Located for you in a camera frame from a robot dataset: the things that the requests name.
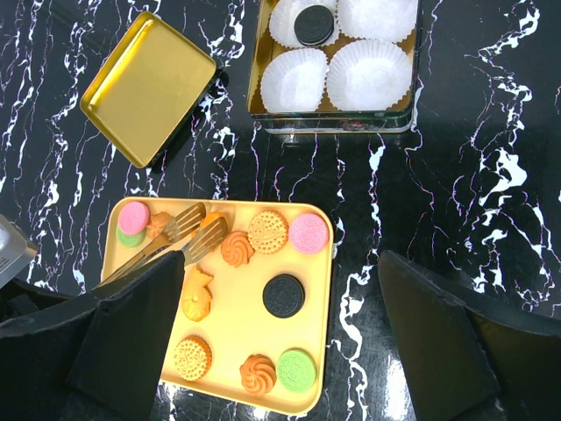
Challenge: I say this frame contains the pink cookie left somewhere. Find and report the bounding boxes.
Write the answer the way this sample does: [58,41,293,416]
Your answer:
[117,201,150,235]

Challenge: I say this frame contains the white paper cup front-right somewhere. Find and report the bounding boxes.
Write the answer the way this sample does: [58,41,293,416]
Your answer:
[326,39,413,111]

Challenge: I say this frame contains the white paper cup front-left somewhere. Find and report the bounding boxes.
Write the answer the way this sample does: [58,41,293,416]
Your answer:
[260,48,329,113]

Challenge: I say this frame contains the orange swirl cookie bottom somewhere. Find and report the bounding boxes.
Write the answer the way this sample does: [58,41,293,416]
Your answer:
[239,354,277,396]

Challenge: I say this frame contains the green cookie left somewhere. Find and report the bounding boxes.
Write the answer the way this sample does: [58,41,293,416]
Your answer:
[116,227,146,248]

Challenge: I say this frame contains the metal tongs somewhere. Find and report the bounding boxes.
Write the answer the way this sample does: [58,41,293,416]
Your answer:
[89,201,227,290]

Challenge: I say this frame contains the green cookie right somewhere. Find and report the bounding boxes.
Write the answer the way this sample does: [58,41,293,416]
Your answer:
[276,348,317,393]

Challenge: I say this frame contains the gold tin lid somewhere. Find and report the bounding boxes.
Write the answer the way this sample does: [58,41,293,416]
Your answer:
[80,11,217,168]

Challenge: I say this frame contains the gold cookie tin box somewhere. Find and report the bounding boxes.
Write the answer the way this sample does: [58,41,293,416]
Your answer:
[246,1,422,134]

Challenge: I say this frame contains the yellow plastic tray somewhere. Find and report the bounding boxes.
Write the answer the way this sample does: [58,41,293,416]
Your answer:
[101,196,333,416]

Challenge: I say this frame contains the orange swirl cookie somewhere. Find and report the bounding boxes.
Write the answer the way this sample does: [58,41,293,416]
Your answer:
[221,231,255,268]
[239,354,277,396]
[146,211,174,239]

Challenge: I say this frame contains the round tan biscuit bottom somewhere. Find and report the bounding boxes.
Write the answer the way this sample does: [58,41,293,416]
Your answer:
[174,336,212,382]

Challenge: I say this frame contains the pink cookie right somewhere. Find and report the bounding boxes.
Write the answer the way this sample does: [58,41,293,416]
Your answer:
[288,213,329,254]

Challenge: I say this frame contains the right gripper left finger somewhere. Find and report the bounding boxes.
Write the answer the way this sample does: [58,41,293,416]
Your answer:
[1,251,185,420]

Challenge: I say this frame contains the round tan biscuit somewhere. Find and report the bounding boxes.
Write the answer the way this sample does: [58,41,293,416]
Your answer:
[174,336,212,382]
[247,210,288,254]

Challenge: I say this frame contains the round tan biscuit top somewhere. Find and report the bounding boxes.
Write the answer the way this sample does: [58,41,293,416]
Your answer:
[247,210,288,254]

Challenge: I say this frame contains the white paper cup back-right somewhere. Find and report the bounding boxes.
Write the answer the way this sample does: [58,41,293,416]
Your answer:
[336,0,418,43]

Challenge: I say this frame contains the black sandwich cookie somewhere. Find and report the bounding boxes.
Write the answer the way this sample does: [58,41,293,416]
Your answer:
[262,274,305,318]
[294,4,335,46]

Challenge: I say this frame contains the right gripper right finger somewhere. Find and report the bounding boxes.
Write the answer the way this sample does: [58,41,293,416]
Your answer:
[378,251,560,420]

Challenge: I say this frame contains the white paper cup back-left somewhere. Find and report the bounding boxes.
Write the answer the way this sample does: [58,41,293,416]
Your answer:
[269,1,339,48]

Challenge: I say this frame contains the yellow pineapple cookie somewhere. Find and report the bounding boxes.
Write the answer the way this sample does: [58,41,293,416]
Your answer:
[198,212,227,232]
[181,266,214,322]

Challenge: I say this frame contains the green cookie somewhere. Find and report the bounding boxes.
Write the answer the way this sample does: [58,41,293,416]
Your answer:
[116,227,146,248]
[276,348,317,393]

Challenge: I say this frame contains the pink cookie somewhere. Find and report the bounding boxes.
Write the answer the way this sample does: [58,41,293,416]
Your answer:
[117,201,150,235]
[288,213,329,254]

